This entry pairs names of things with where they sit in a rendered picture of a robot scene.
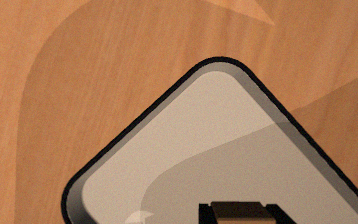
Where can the white tray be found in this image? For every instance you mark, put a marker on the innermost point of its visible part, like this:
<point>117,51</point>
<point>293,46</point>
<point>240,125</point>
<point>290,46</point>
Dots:
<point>217,134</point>

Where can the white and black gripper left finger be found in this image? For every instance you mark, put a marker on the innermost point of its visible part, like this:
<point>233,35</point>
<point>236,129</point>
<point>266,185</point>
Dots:
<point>206,214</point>

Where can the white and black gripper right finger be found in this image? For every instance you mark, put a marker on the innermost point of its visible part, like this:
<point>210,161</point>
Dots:
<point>279,215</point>

